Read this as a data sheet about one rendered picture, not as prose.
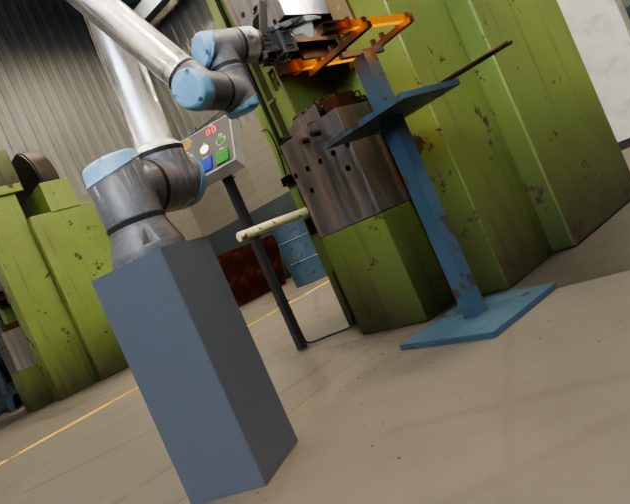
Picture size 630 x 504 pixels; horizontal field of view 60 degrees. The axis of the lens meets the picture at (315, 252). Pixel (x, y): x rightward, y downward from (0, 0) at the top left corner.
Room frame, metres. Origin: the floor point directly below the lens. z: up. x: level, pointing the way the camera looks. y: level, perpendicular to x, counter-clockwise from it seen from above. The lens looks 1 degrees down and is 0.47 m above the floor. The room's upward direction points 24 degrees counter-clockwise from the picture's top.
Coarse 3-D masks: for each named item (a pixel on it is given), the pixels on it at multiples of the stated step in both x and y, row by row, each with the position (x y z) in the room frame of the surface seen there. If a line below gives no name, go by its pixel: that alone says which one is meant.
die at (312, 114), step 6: (366, 96) 2.54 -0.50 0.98; (306, 108) 2.35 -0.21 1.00; (312, 108) 2.32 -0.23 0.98; (318, 108) 2.32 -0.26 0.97; (300, 114) 2.38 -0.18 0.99; (306, 114) 2.36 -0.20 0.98; (312, 114) 2.33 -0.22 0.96; (318, 114) 2.31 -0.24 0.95; (324, 114) 2.33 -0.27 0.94; (294, 120) 2.42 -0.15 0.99; (300, 120) 2.39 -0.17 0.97; (306, 120) 2.37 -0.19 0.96; (312, 120) 2.34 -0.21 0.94; (294, 126) 2.43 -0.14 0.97; (300, 126) 2.40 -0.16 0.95; (306, 126) 2.38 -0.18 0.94; (294, 132) 2.44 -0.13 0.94
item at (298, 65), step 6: (288, 60) 1.83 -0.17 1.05; (294, 60) 1.84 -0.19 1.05; (300, 60) 1.84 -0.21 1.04; (306, 60) 1.87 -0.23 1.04; (312, 60) 1.89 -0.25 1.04; (336, 60) 1.95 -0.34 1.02; (342, 60) 1.97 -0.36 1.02; (348, 60) 2.00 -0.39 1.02; (276, 66) 1.81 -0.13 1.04; (282, 66) 1.82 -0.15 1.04; (288, 66) 1.83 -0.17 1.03; (294, 66) 1.85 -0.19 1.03; (300, 66) 1.84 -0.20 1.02; (306, 66) 1.86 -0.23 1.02; (312, 66) 1.89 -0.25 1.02; (282, 72) 1.81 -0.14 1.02; (288, 72) 1.82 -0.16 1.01; (294, 72) 1.83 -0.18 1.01
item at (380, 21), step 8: (384, 16) 1.77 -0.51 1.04; (392, 16) 1.80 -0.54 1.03; (400, 16) 1.82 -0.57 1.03; (320, 24) 1.62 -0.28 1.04; (328, 24) 1.63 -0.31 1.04; (336, 24) 1.65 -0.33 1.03; (344, 24) 1.67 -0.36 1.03; (352, 24) 1.68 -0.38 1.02; (360, 24) 1.70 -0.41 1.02; (376, 24) 1.75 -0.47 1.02; (384, 24) 1.79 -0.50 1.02; (392, 24) 1.82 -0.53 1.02; (328, 32) 1.63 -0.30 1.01; (336, 32) 1.66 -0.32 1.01; (344, 32) 1.68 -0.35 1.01
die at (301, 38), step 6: (318, 24) 2.47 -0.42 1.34; (288, 30) 2.33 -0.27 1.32; (318, 30) 2.45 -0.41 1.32; (294, 36) 2.35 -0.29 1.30; (300, 36) 2.37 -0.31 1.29; (318, 36) 2.44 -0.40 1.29; (324, 36) 2.47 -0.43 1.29; (330, 36) 2.49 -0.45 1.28; (336, 36) 2.52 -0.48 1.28; (300, 42) 2.37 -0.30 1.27; (306, 42) 2.40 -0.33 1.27; (312, 42) 2.43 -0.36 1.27; (318, 42) 2.46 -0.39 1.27; (324, 42) 2.50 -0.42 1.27; (330, 42) 2.53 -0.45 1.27; (336, 42) 2.57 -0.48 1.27; (264, 66) 2.46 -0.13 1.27
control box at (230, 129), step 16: (208, 128) 2.70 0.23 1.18; (224, 128) 2.64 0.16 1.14; (240, 128) 2.70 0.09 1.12; (192, 144) 2.73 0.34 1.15; (208, 144) 2.67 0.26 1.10; (224, 144) 2.61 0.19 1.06; (240, 144) 2.64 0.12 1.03; (240, 160) 2.57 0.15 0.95; (208, 176) 2.62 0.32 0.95; (224, 176) 2.64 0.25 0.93
